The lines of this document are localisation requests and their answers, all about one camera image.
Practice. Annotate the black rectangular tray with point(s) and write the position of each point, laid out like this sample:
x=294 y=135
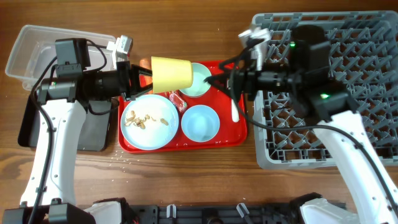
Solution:
x=93 y=134

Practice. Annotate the light blue plate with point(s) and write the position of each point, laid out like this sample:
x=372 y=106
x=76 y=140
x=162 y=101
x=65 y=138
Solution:
x=156 y=135

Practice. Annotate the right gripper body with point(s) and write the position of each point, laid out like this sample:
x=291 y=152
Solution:
x=234 y=80

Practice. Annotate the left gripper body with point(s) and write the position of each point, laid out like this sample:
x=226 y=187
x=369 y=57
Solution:
x=125 y=80

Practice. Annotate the peanut shell scraps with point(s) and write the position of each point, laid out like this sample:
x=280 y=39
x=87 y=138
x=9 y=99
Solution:
x=133 y=119

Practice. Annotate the white plastic spoon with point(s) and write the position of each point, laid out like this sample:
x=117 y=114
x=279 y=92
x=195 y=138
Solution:
x=234 y=112

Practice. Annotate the light blue bowl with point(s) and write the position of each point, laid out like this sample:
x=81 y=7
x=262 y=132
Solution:
x=200 y=123

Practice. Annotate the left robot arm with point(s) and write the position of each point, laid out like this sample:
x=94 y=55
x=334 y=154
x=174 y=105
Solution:
x=62 y=95

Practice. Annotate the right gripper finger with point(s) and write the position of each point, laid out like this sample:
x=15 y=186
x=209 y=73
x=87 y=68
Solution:
x=237 y=63
x=220 y=82

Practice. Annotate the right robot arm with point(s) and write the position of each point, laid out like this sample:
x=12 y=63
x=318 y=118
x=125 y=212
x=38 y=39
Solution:
x=329 y=111

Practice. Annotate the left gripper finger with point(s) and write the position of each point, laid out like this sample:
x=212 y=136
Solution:
x=134 y=92
x=138 y=70

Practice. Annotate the mint green bowl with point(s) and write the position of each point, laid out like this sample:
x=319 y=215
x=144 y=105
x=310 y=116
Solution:
x=199 y=86

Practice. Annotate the red candy wrapper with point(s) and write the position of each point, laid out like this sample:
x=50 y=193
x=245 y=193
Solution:
x=178 y=102

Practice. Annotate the clear plastic bin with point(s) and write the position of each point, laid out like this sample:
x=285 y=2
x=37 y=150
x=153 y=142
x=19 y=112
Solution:
x=34 y=48

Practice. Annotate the yellow plastic cup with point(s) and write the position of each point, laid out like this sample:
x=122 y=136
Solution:
x=169 y=74

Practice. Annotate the grey dishwasher rack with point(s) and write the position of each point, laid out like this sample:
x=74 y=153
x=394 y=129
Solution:
x=363 y=56

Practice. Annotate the red serving tray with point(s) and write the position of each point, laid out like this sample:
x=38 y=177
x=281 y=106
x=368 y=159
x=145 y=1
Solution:
x=230 y=133

